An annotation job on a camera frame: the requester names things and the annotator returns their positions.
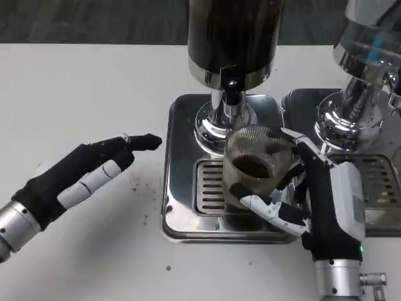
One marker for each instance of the steel drip tray base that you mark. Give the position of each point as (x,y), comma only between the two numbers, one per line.
(181,188)
(297,106)

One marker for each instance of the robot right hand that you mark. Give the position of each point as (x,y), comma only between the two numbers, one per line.
(332,213)

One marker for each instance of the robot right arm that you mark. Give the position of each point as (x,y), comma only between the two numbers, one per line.
(338,282)

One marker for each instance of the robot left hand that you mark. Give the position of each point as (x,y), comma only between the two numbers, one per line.
(62,175)

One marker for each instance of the clear tank drink dispenser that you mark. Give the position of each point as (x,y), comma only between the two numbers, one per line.
(360,62)

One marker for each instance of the dark tank drink dispenser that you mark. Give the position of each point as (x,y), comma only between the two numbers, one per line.
(232,34)

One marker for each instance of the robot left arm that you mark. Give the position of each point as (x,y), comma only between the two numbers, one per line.
(15,225)

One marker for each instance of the clear plastic dispenser tap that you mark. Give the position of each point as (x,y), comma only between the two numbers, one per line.
(394,94)

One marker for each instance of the black dispenser tap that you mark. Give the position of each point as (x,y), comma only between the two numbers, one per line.
(232,84)

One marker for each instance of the clear ribbed glass cup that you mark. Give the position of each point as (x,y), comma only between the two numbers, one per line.
(247,150)

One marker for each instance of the slotted steel drip grid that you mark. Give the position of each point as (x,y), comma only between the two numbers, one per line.
(210,188)
(376,178)

